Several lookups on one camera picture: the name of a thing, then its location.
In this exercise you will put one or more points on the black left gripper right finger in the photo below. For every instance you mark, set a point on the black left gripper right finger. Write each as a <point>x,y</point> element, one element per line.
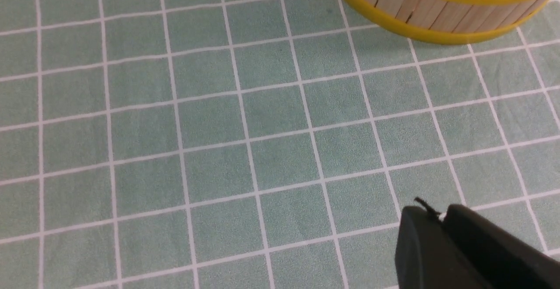
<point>503,260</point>

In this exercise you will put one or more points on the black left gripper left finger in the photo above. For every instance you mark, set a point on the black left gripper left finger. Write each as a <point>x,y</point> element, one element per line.
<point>426,258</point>

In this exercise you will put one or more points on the bamboo steamer tray yellow rim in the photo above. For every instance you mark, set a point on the bamboo steamer tray yellow rim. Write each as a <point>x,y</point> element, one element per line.
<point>448,22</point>

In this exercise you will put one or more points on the green checkered tablecloth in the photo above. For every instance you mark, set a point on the green checkered tablecloth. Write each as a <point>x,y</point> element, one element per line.
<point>257,144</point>

